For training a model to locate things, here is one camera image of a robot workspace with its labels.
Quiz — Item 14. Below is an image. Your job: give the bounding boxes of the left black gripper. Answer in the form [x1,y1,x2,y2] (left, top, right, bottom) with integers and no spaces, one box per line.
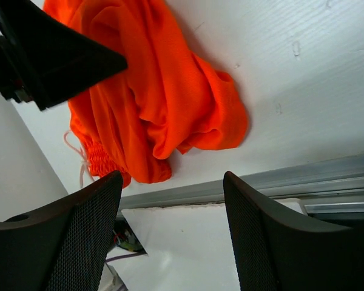
[0,1,127,110]

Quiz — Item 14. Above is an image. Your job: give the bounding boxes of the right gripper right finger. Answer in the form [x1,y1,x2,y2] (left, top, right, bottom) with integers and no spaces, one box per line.
[223,172,364,290]

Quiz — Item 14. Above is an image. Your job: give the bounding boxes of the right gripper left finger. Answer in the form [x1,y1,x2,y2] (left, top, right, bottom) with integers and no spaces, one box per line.
[0,171,123,290]

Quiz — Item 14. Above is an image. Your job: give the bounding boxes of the orange shorts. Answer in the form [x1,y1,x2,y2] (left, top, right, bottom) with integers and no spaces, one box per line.
[43,1,249,186]

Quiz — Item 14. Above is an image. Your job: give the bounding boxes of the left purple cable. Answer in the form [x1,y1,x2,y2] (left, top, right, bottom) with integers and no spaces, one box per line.
[106,251,146,291]

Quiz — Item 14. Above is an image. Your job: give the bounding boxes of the aluminium rail front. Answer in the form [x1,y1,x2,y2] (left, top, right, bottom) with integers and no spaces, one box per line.
[119,153,364,210]

